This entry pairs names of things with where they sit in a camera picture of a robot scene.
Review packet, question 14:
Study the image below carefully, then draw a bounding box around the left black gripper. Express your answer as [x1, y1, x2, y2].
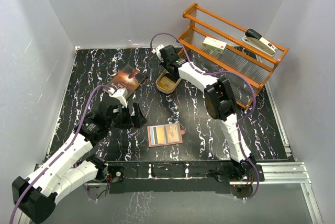
[107, 102, 147, 130]

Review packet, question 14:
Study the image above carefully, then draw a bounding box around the gold magnetic stripe card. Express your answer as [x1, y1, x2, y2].
[151, 126, 166, 145]

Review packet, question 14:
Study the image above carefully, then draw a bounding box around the pink leather card holder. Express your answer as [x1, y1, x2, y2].
[147, 123, 186, 148]

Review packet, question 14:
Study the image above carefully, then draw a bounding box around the beige printed card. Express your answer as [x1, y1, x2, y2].
[165, 124, 181, 143]

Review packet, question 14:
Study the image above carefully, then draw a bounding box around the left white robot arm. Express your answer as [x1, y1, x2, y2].
[9, 95, 147, 223]

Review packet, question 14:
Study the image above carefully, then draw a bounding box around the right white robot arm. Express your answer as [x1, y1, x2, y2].
[152, 44, 255, 181]

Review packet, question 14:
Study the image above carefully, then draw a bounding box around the beige oval card tray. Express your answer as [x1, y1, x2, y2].
[155, 70, 182, 94]

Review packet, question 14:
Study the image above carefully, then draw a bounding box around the dark paperback book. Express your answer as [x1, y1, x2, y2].
[104, 64, 148, 99]

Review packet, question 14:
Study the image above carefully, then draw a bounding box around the white staples box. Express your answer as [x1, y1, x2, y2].
[202, 37, 227, 54]

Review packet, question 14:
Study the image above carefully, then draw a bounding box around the orange wooden shelf rack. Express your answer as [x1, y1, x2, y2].
[179, 3, 289, 109]

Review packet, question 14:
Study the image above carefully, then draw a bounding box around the black beige stapler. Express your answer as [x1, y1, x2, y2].
[242, 28, 278, 57]

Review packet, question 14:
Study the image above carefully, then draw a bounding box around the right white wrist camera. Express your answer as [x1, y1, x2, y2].
[151, 44, 165, 60]

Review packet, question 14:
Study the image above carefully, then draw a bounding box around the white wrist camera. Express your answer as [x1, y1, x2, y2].
[151, 44, 165, 60]
[107, 87, 128, 107]

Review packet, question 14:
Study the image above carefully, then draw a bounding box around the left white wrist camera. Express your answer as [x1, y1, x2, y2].
[107, 87, 128, 107]

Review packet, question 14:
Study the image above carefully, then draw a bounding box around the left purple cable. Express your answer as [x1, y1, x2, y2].
[9, 84, 113, 224]

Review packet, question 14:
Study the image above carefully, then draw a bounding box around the purple cable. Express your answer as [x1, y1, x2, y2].
[9, 84, 113, 224]
[150, 33, 260, 200]

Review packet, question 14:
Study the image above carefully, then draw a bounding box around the black front mounting rail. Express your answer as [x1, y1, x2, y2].
[86, 160, 265, 196]

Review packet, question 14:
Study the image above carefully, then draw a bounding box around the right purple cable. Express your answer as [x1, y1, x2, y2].
[150, 33, 260, 200]

